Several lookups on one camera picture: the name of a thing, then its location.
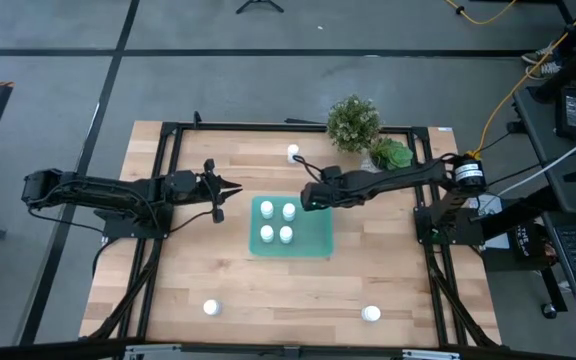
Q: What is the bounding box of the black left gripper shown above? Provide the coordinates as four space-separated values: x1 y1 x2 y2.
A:
167 158 243 224

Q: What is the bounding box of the translucent green plastic basket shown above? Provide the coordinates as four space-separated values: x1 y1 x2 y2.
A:
247 194 335 259

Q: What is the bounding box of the small flowering bush plant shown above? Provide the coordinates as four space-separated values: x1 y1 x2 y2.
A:
326 93 383 154

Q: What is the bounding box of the succulent in triangle-patterned pot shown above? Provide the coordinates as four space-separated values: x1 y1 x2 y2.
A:
360 137 415 174

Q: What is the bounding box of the black tripod stand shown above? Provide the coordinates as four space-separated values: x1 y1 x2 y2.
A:
235 0 285 15

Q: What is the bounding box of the black bag with white print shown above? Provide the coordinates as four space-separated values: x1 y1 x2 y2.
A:
482 219 554 274

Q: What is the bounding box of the black side desk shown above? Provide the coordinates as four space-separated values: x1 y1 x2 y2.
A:
511 84 576 336

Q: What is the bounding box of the black front crossbar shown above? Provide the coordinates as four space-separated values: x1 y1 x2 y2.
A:
0 337 576 360

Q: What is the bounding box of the black power adapter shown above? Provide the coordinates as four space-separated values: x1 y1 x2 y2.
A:
555 87 576 141

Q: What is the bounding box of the black aluminium table frame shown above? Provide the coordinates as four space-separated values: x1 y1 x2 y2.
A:
80 119 502 349

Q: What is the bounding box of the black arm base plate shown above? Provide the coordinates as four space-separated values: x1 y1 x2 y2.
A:
101 202 174 240
413 204 487 246

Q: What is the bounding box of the yellow extension cable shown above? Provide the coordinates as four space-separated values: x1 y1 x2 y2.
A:
470 0 576 161
442 0 519 26

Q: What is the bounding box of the white cable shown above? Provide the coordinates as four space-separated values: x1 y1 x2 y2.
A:
495 124 576 197

